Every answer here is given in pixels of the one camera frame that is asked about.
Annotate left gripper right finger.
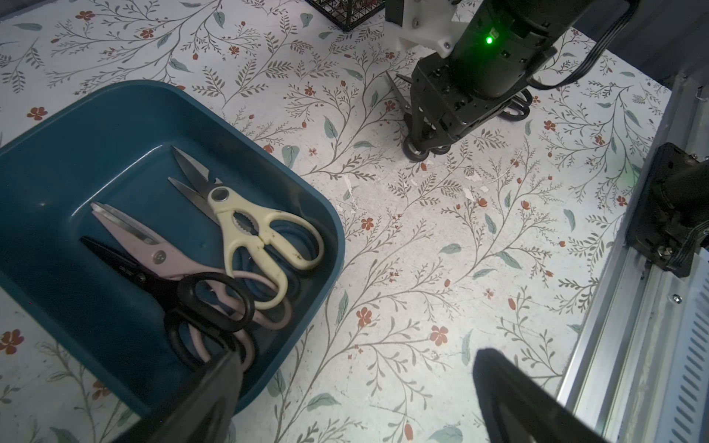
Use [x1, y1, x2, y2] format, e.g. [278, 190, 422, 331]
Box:
[473, 348, 604, 443]

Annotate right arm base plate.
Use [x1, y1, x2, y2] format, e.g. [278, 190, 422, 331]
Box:
[626, 142, 708, 278]

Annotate large black scissors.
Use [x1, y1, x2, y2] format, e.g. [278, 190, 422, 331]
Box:
[81, 236, 256, 371]

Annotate pink kitchen scissors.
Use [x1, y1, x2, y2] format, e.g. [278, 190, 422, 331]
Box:
[90, 203, 292, 371]

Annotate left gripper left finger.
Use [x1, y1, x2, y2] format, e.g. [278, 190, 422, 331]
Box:
[117, 350, 243, 442]

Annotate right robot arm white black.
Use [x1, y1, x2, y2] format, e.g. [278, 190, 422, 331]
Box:
[385, 0, 591, 162]

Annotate black wire desk organizer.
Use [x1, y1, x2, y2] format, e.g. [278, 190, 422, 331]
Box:
[306, 0, 385, 32]

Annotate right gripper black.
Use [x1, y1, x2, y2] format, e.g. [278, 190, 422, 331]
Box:
[404, 54, 526, 162]

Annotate teal plastic storage box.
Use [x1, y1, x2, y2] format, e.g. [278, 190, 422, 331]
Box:
[1, 81, 345, 413]

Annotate cream kitchen scissors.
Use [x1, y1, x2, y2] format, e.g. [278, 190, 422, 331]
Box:
[168, 146, 325, 310]

